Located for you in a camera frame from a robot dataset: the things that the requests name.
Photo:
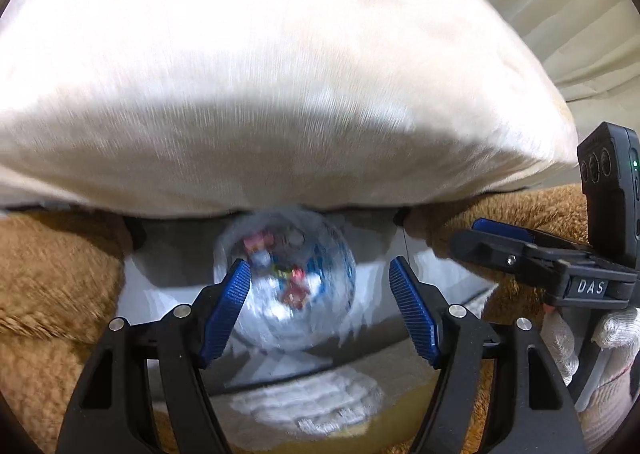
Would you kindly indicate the brown fuzzy cloth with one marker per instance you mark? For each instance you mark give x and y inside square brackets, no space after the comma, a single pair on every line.
[50,259]

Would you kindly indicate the pink snack box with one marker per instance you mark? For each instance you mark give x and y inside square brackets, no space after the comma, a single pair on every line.
[257,240]

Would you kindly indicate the large cream pillow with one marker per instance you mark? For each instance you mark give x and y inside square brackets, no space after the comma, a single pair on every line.
[275,83]

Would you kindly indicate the person's right hand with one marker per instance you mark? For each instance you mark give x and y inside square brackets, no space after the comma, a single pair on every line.
[620,334]

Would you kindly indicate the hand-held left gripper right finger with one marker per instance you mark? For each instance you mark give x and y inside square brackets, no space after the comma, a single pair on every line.
[412,309]

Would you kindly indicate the beige curtain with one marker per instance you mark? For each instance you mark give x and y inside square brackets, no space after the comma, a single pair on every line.
[560,33]

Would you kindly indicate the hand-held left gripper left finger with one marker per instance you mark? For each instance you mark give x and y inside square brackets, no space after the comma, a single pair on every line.
[225,309]

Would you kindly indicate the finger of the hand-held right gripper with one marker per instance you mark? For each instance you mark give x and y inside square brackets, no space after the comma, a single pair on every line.
[500,256]
[502,230]

